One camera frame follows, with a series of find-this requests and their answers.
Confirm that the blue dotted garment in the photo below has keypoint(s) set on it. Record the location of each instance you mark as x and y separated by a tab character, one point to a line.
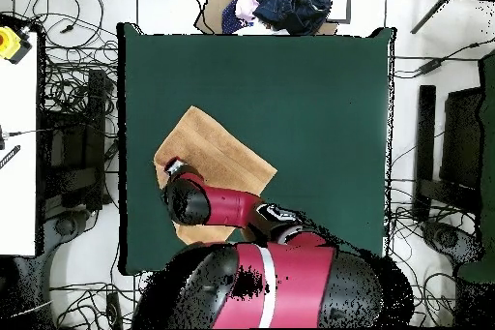
230	18

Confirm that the black equipment stand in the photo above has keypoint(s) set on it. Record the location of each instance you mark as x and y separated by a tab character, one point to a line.
94	132

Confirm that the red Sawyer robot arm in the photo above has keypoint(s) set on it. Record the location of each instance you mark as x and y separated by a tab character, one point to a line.
270	279

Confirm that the dark blue jeans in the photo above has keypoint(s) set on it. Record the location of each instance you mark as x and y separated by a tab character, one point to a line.
301	5

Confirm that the black striped strip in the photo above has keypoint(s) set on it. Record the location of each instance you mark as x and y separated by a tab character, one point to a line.
9	156

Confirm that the dark green table cloth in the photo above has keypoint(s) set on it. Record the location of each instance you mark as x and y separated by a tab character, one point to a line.
309	74

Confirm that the yellow emergency stop button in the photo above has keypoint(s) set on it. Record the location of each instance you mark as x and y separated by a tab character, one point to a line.
8	41

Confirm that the gray chair base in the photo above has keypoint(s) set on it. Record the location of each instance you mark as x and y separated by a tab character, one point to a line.
444	237
64	225

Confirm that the white side table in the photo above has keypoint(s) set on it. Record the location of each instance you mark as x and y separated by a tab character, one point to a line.
17	152

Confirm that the dark green draped cloth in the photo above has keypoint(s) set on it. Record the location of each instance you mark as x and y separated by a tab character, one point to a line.
488	152

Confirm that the tan terry towel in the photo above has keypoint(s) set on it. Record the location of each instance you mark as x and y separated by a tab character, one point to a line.
209	144

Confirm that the cardboard laundry box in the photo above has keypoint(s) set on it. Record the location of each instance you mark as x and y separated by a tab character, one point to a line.
216	1

